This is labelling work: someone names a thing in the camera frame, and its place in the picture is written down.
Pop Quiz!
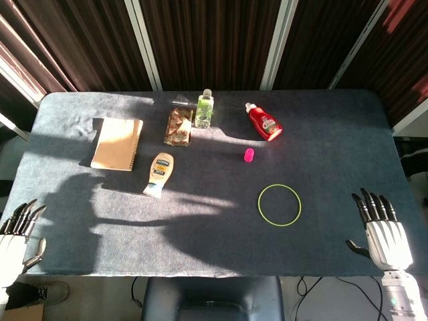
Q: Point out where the dark pleated curtain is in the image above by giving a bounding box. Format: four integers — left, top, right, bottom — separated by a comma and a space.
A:
0, 0, 428, 131

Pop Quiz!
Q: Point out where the cardboard box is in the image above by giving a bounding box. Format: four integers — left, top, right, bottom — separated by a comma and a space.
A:
2, 302, 45, 321

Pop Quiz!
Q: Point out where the black floor cable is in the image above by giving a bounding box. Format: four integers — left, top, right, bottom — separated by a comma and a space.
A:
292, 276, 392, 321
130, 276, 144, 308

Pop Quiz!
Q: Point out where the dark blue chair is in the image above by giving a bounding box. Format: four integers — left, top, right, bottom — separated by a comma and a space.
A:
140, 276, 286, 321

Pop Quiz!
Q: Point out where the yellow thin ring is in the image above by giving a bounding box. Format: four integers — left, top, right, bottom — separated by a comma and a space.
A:
257, 183, 302, 227

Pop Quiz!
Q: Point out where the beige mayonnaise squeeze bottle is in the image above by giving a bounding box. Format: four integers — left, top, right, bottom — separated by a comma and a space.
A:
142, 152, 175, 199

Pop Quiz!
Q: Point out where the blue felt table cloth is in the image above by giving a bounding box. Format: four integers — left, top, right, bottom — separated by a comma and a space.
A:
0, 88, 428, 278

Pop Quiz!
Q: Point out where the grey sneaker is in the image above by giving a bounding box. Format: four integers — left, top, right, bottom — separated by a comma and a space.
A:
6, 280, 70, 310

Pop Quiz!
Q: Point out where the clear green-label bottle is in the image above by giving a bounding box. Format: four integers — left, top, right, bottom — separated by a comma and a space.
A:
194, 88, 215, 130

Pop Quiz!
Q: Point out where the patterned snack packet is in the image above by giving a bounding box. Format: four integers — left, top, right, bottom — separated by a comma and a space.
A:
163, 107, 195, 147

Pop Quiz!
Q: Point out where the red sauce bottle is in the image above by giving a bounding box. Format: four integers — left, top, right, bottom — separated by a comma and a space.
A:
244, 102, 284, 142

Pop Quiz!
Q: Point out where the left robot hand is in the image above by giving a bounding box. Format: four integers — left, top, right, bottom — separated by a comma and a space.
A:
0, 199, 48, 274

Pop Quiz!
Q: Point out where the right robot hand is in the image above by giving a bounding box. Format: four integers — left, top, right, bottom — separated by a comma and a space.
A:
344, 187, 414, 271

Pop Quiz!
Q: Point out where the brown spiral notebook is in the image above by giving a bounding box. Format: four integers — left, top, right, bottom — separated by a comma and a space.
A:
90, 116, 144, 173

